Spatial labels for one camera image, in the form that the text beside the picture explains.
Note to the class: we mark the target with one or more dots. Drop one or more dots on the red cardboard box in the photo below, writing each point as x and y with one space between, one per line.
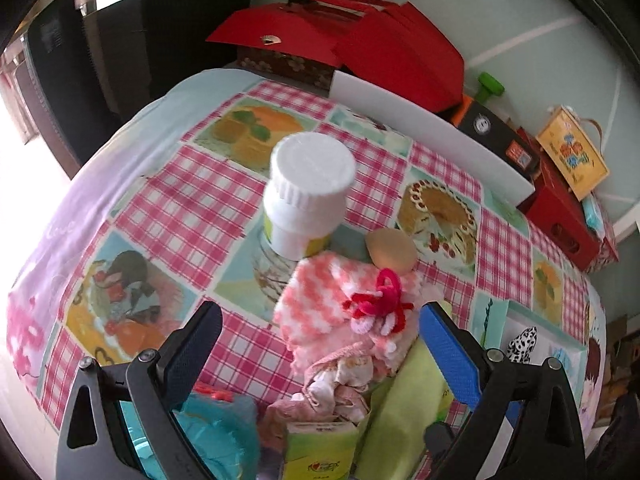
560 215

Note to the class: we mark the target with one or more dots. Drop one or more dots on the teal wipes packet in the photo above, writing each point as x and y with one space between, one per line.
595 215

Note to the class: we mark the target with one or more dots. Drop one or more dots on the crumpled floral cloth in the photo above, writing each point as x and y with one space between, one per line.
330 390

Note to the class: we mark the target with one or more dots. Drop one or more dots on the red gift boxes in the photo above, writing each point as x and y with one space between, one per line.
400 55

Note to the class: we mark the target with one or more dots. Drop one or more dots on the green tissue packet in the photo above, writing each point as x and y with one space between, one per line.
315 450

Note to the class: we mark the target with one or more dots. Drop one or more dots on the yellow-green cloth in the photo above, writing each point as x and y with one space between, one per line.
395 420

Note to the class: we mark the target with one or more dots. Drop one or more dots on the orange box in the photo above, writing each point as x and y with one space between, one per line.
460 110

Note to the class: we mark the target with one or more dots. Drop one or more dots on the black cardboard box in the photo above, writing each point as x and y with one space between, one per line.
500 132

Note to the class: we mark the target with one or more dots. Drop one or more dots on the white board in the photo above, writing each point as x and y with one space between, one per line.
425 130

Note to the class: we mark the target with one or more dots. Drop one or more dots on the yellow printed gift bag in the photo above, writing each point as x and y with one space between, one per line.
572 152

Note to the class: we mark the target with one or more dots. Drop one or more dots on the pink checkered printed tablecloth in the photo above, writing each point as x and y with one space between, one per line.
200 200

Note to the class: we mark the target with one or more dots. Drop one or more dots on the red paper gift bag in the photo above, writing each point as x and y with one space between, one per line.
270 25

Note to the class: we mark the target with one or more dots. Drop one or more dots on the pink white knitted cloth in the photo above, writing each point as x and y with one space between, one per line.
310 300

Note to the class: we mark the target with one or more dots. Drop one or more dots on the pale printed bedsheet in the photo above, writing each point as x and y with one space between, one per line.
65 210

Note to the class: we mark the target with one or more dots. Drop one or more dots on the brown floral box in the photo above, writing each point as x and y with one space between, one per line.
290 70

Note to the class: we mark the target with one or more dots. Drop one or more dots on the black white spotted cloth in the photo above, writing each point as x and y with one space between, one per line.
524 342

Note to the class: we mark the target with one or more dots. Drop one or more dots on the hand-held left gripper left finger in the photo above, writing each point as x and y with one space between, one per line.
197 345

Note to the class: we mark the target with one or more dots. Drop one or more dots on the black cabinet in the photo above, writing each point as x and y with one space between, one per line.
115 60

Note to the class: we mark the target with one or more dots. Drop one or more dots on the white plastic bottle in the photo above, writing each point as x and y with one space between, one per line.
305 195

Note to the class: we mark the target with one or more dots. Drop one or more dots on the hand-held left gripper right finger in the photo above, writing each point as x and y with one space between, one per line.
450 350

